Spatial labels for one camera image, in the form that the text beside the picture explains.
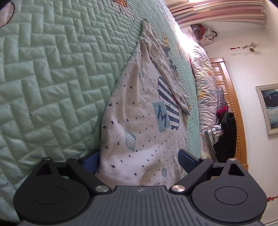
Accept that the green quilted bee bedspread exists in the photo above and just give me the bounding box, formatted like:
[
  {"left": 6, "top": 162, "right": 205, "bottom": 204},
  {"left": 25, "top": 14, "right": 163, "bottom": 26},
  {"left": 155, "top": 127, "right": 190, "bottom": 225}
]
[{"left": 1, "top": 1, "right": 201, "bottom": 222}]

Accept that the pink curtain right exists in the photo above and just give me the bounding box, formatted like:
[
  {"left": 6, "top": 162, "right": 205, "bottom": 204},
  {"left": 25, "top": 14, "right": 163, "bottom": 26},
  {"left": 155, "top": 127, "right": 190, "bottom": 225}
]
[{"left": 168, "top": 0, "right": 267, "bottom": 27}]

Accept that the framed wall picture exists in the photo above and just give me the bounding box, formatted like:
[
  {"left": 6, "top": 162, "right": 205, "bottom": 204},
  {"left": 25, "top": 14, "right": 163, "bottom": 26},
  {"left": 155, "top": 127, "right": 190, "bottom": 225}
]
[{"left": 255, "top": 83, "right": 278, "bottom": 136}]

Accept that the nightstand clutter with plush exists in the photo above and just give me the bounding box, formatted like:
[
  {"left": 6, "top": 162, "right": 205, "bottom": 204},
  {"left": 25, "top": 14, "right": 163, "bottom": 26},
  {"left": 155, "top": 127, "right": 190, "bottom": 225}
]
[{"left": 190, "top": 24, "right": 218, "bottom": 47}]

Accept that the white dotted baby garment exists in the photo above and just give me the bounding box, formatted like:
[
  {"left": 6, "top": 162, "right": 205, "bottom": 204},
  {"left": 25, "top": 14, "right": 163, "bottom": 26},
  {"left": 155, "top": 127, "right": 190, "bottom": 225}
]
[{"left": 96, "top": 20, "right": 190, "bottom": 187}]

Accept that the floral folded duvet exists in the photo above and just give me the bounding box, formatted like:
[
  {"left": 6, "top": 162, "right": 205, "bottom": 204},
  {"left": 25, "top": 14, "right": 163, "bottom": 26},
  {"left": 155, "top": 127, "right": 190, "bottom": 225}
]
[{"left": 185, "top": 39, "right": 218, "bottom": 159}]

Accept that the pile of dark clothes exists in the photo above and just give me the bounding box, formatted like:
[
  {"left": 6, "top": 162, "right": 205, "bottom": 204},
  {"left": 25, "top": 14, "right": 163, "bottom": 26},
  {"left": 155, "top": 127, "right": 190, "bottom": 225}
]
[{"left": 204, "top": 87, "right": 237, "bottom": 163}]

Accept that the wooden bed headboard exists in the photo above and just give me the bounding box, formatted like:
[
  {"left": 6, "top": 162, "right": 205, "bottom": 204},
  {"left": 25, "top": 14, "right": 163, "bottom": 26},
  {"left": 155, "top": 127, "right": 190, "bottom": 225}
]
[{"left": 210, "top": 57, "right": 248, "bottom": 171}]

